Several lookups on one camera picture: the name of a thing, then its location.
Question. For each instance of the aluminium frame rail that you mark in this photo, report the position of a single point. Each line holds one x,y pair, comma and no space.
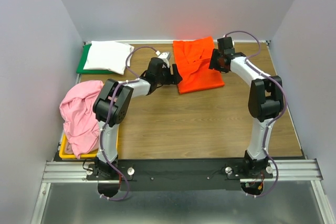
293,195

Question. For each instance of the white folded t-shirt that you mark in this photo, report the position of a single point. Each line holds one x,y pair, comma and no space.
108,55

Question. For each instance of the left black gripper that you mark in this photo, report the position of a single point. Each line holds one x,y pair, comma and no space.
174,79

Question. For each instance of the green folded t-shirt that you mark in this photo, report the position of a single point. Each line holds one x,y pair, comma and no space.
83,59

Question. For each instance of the orange t-shirt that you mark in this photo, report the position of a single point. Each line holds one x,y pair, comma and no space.
192,59

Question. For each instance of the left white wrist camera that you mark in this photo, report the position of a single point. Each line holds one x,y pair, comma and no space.
165,56

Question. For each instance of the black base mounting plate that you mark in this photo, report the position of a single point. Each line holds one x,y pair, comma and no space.
177,175

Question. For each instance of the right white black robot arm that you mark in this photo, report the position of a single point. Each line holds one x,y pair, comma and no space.
265,102

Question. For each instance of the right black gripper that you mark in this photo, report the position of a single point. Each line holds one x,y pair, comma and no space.
212,63

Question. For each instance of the yellow plastic bin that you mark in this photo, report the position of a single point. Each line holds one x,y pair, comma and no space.
86,144

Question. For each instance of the pink crumpled t-shirt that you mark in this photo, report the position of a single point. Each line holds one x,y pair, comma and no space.
76,108

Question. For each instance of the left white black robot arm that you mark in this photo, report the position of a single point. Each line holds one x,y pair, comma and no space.
113,101

